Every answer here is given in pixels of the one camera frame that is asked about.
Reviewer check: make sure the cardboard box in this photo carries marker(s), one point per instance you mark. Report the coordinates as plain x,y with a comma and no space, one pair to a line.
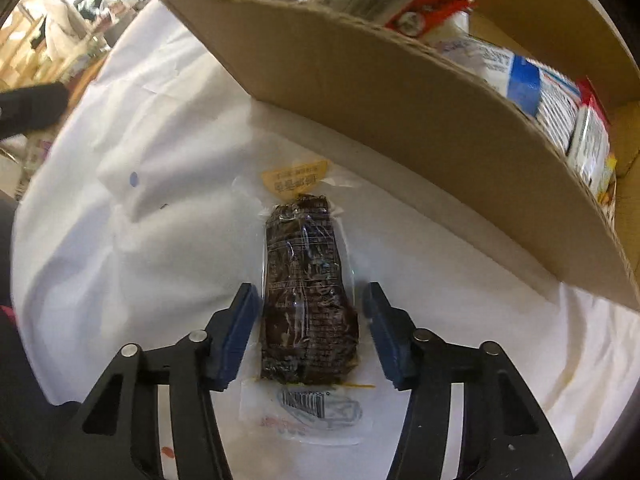
400,110

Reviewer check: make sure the white bed sheet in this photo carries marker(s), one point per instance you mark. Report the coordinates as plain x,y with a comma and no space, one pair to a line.
150,260

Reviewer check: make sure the dark snack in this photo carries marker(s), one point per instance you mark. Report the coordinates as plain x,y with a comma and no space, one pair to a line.
305,285

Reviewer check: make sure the white packet with red edge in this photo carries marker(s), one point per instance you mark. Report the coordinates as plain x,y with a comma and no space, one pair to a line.
590,135

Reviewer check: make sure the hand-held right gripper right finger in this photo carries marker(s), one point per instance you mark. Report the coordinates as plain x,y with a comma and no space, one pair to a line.
387,335

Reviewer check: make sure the dark blurred object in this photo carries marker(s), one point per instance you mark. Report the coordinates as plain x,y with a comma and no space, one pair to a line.
30,110

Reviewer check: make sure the white snack bag blue stripe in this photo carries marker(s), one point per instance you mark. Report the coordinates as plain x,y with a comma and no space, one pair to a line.
522,80

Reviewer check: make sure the blurred household clutter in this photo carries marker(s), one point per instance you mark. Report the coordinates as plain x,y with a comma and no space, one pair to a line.
75,25

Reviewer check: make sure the dark cloth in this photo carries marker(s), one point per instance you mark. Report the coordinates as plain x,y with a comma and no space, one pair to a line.
20,385

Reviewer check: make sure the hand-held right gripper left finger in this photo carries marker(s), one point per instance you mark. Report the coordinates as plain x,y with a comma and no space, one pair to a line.
240,330

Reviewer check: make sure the yellow snack packet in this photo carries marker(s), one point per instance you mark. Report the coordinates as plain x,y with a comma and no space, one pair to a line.
606,185

